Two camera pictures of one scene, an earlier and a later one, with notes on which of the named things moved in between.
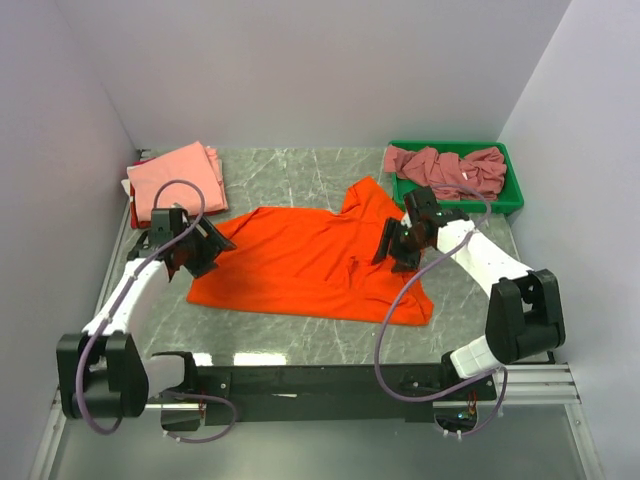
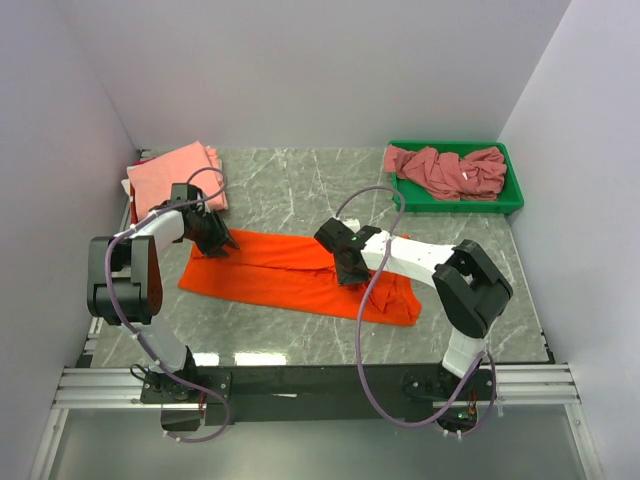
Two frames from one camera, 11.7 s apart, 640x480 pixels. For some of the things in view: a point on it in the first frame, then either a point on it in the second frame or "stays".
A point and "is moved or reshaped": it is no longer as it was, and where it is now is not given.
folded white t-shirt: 126,183 stays
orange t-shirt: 314,264 is moved or reshaped
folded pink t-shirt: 187,178 stays
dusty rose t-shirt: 479,172 stays
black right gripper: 404,262 -> 344,279
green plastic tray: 510,198 stays
